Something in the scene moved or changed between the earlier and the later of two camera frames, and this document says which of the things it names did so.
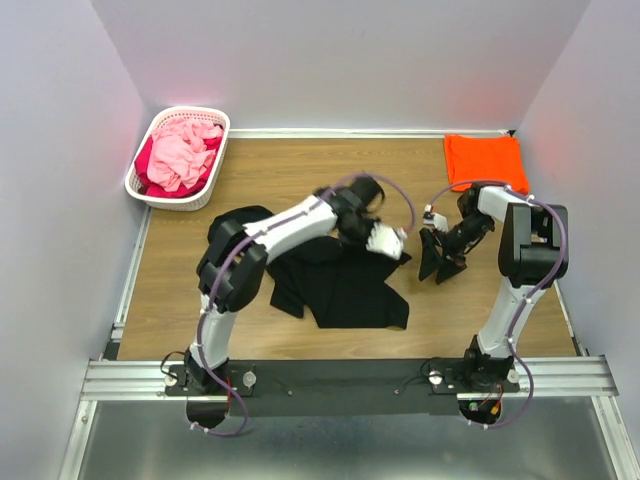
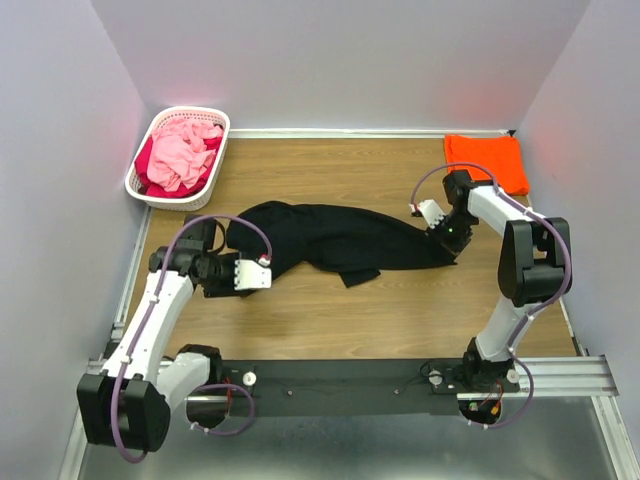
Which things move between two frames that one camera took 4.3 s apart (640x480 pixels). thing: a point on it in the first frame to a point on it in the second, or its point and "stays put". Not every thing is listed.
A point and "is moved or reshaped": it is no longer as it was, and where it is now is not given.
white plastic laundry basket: [180, 158] stays put
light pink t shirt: [180, 151] stays put
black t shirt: [336, 282] is moved or reshaped
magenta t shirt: [149, 188] stays put
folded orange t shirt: [477, 159] stays put
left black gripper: [370, 224] to [227, 290]
